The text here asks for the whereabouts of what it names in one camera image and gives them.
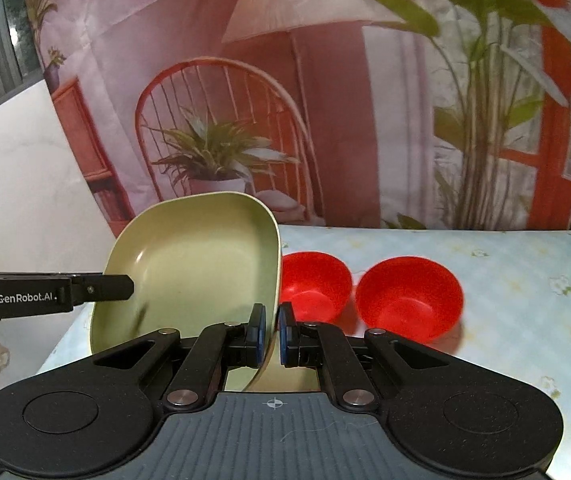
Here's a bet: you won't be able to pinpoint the green plate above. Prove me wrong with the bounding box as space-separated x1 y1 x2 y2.
88 192 282 393

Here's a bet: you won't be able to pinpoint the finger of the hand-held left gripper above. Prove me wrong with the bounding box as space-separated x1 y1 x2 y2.
69 273 135 307

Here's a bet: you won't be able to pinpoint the red bowl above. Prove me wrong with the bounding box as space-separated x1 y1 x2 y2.
355 256 465 344
280 252 354 326

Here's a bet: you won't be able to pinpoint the floral tablecloth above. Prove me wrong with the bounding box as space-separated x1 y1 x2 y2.
35 224 571 461

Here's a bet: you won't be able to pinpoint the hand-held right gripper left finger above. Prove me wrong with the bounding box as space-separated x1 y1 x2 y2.
92 303 267 412

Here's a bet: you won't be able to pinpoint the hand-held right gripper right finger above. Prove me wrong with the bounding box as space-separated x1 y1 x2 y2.
278 302 455 411

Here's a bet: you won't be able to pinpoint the printed wall backdrop cloth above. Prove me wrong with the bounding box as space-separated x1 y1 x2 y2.
19 0 571 233

